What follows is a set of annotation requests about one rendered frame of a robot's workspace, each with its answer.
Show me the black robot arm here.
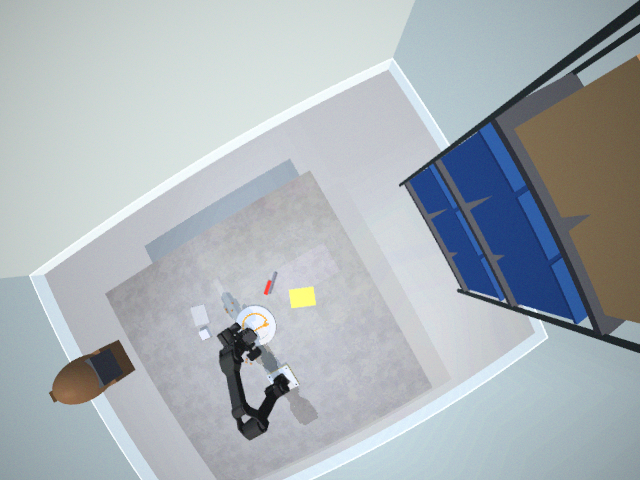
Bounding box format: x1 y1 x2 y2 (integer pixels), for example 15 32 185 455
217 327 291 440

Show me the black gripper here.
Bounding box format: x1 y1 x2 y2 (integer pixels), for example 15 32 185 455
229 322 261 361

